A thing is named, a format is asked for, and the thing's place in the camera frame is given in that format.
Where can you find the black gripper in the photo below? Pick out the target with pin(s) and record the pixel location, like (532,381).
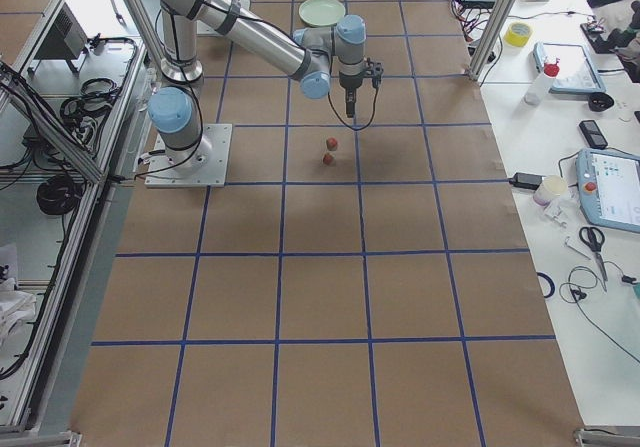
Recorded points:
(348,82)

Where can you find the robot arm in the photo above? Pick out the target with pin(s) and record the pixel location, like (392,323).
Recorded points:
(306,56)
(180,63)

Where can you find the light green plate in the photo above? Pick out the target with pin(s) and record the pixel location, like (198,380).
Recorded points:
(321,13)

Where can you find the yellow tape roll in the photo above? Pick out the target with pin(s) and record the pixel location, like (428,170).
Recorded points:
(518,34)

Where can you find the black power adapter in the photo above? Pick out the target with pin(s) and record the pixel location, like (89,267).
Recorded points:
(526,181)

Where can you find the white bottle red cap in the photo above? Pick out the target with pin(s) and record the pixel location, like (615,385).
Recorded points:
(541,86)

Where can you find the white paper cup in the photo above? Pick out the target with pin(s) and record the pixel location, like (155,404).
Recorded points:
(551,188)

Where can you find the blue teach pendant far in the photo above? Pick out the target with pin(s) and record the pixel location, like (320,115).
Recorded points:
(577,72)

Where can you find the blue teach pendant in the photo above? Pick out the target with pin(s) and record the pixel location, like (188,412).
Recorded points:
(608,188)
(577,72)

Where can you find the black phone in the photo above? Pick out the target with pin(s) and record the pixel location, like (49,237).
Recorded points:
(593,135)

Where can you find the blue teach pendant near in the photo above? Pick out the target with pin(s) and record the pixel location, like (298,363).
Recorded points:
(608,188)

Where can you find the black scissors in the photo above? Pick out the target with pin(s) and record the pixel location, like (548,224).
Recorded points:
(594,239)

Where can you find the grey control box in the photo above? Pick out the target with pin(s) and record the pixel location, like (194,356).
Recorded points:
(65,41)

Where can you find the aluminium frame post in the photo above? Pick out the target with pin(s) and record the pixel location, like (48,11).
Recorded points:
(490,34)

